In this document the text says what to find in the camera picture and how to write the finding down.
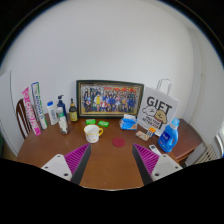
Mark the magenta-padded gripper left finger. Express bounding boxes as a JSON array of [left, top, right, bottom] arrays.
[[41, 143, 92, 186]]

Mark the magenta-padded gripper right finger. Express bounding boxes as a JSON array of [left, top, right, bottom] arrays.
[[131, 143, 184, 186]]

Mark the clear green-labelled drink bottle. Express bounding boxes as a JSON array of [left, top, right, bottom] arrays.
[[57, 107, 70, 135]]

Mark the white remote control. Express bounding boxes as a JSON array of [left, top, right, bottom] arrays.
[[148, 144, 162, 157]]

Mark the blue detergent bottle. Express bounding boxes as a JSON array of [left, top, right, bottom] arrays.
[[157, 117, 181, 154]]

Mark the colourful puzzle cube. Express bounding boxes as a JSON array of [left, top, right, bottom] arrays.
[[146, 126, 157, 138]]

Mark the white radiator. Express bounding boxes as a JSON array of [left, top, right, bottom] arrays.
[[194, 143, 219, 165]]

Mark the white mug with yellow rim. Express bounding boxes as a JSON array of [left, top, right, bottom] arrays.
[[83, 124, 104, 144]]

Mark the flat round red coaster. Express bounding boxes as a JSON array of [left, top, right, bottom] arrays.
[[111, 137, 126, 148]]

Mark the white bottle with blue cap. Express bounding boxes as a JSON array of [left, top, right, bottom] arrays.
[[46, 100, 59, 126]]

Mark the brown pump bottle, yellow label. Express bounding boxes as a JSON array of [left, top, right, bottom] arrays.
[[68, 98, 79, 123]]

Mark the white printed paper gift bag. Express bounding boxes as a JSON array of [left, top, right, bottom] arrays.
[[136, 78, 180, 138]]

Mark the pink shuttlecock tube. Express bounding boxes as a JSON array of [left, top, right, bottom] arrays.
[[22, 86, 42, 137]]

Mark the dark blue pump bottle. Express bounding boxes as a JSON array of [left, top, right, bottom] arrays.
[[56, 94, 69, 122]]

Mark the green and white shuttlecock tube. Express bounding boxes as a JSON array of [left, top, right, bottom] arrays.
[[30, 81, 49, 131]]

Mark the framed group picture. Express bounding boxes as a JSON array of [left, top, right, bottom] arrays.
[[75, 79, 145, 119]]

